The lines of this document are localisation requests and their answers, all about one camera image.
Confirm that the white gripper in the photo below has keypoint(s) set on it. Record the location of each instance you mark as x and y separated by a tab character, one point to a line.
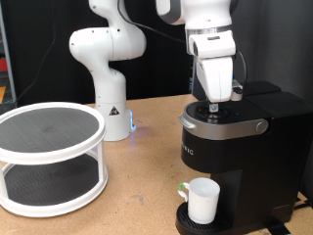
213	65

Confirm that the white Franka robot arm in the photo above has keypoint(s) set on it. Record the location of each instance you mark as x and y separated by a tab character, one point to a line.
107	91

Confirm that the black Keurig coffee machine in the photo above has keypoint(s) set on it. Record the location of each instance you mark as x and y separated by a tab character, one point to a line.
260	147

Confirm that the black backdrop curtain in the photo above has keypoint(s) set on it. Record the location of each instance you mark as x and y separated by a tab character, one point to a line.
163	71

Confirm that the white two-tier turntable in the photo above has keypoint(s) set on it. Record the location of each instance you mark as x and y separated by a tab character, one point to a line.
49	156

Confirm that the red background object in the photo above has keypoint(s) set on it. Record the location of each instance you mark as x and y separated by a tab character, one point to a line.
2	64

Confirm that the grey metal frame strip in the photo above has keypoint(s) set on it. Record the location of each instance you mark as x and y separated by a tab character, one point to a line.
192	78

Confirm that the grey metal shelf post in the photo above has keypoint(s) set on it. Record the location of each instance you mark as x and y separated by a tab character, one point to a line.
12	91

